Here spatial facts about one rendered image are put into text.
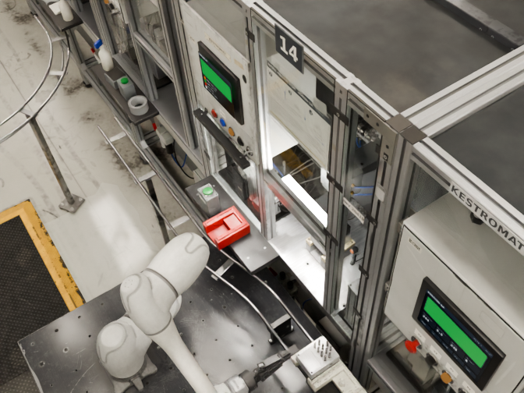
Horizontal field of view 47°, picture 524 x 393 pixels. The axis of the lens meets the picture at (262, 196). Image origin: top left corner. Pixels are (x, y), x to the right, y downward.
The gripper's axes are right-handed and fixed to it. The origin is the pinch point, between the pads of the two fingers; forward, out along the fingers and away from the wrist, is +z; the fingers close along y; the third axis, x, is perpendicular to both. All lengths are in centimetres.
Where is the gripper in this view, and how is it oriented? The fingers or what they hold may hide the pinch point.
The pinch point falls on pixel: (289, 352)
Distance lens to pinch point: 230.2
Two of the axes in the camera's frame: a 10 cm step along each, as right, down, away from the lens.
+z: 8.3, -4.7, 3.2
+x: -5.6, -6.3, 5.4
